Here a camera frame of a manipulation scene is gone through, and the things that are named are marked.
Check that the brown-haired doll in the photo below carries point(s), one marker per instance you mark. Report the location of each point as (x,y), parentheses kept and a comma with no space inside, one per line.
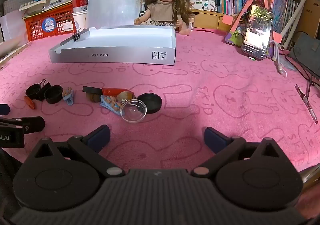
(162,10)

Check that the pink printed blanket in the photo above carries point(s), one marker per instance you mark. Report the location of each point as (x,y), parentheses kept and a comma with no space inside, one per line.
(225,115)

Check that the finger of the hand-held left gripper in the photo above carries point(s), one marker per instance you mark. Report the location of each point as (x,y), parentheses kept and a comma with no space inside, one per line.
(30,123)
(4,109)

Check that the wooden board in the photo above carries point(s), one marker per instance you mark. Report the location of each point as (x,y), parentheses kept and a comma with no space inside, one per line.
(10,53)

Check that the small red carrot piece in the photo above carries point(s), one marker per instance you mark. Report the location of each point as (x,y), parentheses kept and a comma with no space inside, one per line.
(30,102)

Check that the pink house-shaped phone stand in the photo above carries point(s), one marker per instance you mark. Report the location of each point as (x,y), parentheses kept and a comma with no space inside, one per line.
(235,36)

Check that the blue hair clip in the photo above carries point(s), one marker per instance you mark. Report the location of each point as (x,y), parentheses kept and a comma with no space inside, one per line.
(110,103)
(68,98)

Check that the brown cardboard box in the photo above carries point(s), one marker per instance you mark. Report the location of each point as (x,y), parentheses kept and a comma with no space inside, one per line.
(311,15)

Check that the long red carrot piece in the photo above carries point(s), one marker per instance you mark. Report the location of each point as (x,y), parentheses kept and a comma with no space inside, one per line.
(112,91)

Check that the clear plastic dome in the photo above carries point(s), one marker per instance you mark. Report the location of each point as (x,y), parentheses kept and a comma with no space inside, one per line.
(133,115)

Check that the brown ball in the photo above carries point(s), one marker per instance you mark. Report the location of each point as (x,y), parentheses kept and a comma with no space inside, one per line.
(125,96)
(93,98)

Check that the small black cup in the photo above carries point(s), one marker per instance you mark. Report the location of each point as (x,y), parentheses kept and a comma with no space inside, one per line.
(32,92)
(53,95)

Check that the white plastic pipe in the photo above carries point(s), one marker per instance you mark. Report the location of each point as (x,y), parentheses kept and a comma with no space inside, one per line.
(299,10)

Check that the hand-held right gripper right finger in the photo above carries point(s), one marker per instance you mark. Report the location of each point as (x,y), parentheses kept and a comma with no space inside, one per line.
(215,140)

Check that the white paper cup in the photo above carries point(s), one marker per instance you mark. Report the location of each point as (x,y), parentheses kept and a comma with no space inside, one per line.
(79,18)

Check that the smartphone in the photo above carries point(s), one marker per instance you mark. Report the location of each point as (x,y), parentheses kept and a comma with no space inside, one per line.
(257,32)

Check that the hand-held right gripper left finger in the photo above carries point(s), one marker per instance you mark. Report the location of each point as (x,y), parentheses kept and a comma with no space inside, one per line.
(100,137)

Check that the black pouch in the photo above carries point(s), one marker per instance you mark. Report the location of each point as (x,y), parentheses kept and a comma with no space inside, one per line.
(307,50)

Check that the red plastic basket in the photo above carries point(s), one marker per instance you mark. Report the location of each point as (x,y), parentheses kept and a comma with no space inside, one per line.
(37,27)

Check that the wooden drawer box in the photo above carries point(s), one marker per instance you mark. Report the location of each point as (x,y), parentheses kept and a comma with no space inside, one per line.
(212,21)

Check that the white shallow cardboard box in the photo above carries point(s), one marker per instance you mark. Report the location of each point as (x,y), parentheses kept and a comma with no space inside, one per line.
(112,55)

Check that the pen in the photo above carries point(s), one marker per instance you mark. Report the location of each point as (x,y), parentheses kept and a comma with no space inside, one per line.
(309,108)

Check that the black binder clip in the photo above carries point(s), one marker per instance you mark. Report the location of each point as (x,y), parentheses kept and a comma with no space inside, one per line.
(77,37)
(42,91)

